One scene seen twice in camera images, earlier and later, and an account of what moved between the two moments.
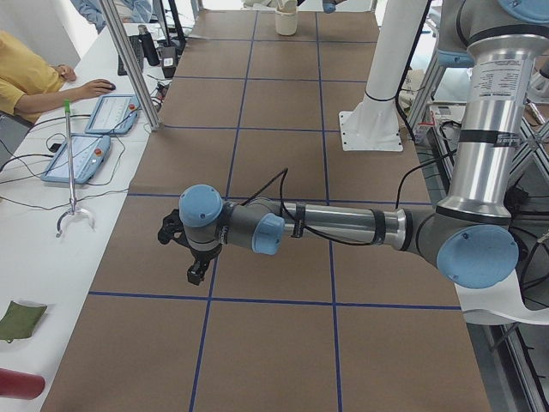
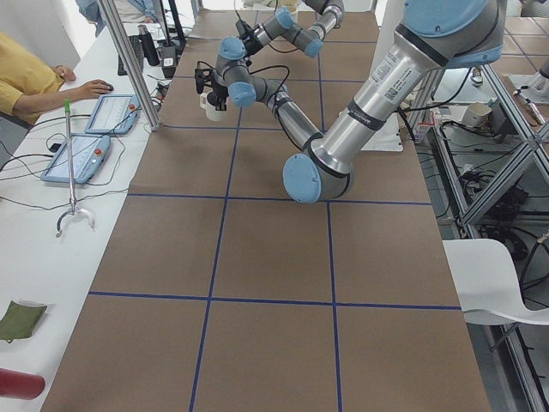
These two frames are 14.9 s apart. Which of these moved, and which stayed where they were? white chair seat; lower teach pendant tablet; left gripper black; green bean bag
Moved: left gripper black
Stayed: white chair seat; green bean bag; lower teach pendant tablet
